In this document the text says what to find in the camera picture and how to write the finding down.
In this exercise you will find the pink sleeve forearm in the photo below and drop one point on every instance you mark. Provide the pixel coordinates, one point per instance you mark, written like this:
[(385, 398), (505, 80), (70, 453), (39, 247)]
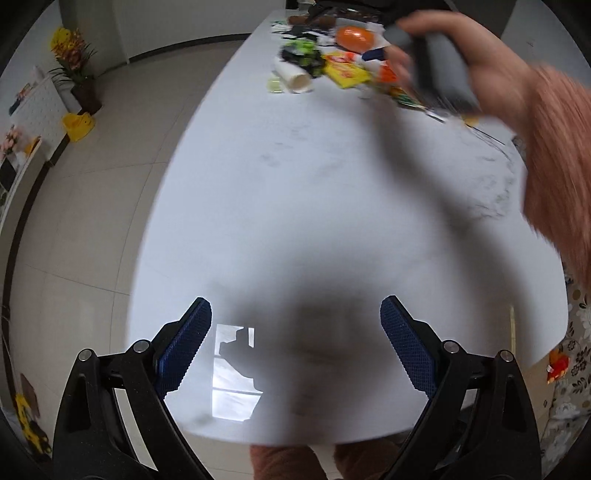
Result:
[(557, 196)]

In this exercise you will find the green toy truck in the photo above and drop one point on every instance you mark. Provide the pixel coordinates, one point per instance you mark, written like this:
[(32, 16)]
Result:
[(304, 53)]

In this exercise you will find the floral sofa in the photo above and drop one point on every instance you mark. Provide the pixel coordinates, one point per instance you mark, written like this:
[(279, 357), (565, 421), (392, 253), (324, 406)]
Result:
[(570, 407)]

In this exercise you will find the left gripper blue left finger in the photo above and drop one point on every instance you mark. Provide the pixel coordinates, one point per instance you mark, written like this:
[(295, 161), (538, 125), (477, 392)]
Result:
[(90, 439)]

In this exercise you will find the orange ball in bag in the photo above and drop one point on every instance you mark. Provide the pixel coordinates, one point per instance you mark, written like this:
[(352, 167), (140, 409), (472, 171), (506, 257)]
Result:
[(356, 39)]

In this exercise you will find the white paper tube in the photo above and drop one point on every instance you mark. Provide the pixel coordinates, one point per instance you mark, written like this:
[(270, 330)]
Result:
[(294, 77)]

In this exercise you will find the yellow potty chair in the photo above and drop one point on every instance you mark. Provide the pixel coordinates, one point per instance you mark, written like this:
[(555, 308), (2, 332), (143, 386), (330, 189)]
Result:
[(77, 126)]

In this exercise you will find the brown sweet potato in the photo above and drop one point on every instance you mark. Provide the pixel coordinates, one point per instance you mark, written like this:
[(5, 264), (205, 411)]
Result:
[(323, 22)]

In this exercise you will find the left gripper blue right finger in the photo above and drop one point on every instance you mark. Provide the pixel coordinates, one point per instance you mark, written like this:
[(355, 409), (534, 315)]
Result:
[(479, 422)]

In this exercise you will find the person's right hand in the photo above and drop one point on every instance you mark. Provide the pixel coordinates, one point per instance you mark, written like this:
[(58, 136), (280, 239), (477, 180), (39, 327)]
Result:
[(501, 80)]

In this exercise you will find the pink flower bouquet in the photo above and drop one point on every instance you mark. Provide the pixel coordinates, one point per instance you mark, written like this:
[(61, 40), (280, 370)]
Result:
[(14, 141)]

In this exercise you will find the yellow snack packet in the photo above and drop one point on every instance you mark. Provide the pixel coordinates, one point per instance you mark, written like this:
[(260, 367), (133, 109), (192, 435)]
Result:
[(343, 71)]

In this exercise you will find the yellow flower plant pot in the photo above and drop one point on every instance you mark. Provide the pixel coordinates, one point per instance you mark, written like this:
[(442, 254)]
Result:
[(72, 54)]

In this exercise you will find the white radiator cover cabinet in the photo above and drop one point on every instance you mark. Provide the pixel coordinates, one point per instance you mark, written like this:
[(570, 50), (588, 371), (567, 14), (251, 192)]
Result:
[(40, 115)]

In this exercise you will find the red plush toy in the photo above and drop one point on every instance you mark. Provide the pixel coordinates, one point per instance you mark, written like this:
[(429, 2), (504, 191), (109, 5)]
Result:
[(558, 365)]

